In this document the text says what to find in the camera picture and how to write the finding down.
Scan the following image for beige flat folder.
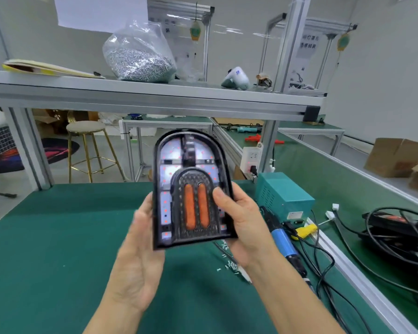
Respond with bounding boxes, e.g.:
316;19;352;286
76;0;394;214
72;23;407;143
1;59;105;78

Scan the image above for teal power supply box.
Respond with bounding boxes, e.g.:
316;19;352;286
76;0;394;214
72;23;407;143
254;172;316;223

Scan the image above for colourful round rug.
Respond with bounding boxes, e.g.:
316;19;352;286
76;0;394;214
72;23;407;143
0;137;79;174

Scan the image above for white handheld device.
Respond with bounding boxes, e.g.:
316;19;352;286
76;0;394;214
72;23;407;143
221;66;252;91

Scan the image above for green workbench white legs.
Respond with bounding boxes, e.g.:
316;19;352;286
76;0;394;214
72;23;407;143
279;120;346;156

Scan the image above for black checked cloth table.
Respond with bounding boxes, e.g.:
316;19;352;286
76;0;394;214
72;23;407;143
0;125;20;174

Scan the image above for person's left hand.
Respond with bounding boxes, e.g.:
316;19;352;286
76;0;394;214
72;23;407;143
101;191;167;314

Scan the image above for white paper sheet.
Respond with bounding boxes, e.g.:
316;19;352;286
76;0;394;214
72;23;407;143
53;0;149;33

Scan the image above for small green workbench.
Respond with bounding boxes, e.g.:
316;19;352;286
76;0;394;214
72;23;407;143
120;115;216;181

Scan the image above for aluminium shelf frame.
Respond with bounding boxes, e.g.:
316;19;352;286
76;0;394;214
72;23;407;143
0;0;359;192

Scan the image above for red tool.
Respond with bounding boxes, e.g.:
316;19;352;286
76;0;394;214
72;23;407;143
245;134;285;145

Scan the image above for open brown cardboard carton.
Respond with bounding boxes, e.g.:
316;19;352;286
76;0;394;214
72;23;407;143
33;111;67;136

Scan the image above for heap of small silver screws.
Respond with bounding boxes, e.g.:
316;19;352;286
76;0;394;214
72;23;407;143
216;243;252;283

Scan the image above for white power strip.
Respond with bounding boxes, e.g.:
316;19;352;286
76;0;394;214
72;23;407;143
239;144;263;178

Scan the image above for clear bag of screws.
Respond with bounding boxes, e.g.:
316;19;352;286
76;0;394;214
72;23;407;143
102;22;177;84

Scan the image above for blue black electric screwdriver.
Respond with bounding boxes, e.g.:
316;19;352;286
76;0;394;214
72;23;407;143
261;207;314;283

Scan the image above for round beige stool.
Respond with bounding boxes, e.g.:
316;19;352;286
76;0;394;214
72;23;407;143
66;120;128;184

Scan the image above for person's right hand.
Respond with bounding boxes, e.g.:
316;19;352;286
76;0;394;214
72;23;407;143
212;183;276;270

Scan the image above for yellow plug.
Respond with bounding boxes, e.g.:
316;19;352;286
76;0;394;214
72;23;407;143
294;224;319;239

